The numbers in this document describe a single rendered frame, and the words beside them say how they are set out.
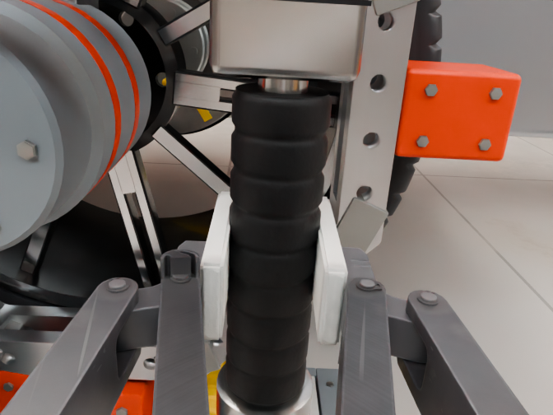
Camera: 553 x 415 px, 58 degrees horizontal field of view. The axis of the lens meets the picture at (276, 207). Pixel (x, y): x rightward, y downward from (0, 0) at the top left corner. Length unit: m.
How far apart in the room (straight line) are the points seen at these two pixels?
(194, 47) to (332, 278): 0.74
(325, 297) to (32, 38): 0.21
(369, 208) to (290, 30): 0.27
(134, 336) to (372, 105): 0.29
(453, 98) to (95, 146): 0.26
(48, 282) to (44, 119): 0.37
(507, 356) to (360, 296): 1.54
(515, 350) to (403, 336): 1.57
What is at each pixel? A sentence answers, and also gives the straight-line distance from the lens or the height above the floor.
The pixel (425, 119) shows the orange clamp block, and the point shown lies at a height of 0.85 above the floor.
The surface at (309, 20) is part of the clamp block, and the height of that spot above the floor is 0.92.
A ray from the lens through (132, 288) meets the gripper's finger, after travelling 0.16.
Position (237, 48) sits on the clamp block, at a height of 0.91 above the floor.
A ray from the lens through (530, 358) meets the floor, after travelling 1.72.
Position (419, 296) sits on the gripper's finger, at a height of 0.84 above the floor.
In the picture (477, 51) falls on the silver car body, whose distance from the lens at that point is 0.88.
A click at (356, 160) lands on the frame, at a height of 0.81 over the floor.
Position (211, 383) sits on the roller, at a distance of 0.58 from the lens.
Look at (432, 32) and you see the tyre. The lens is 0.49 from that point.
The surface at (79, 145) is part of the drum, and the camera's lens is 0.30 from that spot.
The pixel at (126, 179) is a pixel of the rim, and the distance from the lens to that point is 0.54.
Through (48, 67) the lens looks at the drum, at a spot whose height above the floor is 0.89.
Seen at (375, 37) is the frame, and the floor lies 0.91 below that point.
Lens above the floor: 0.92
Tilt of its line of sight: 22 degrees down
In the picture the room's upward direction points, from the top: 4 degrees clockwise
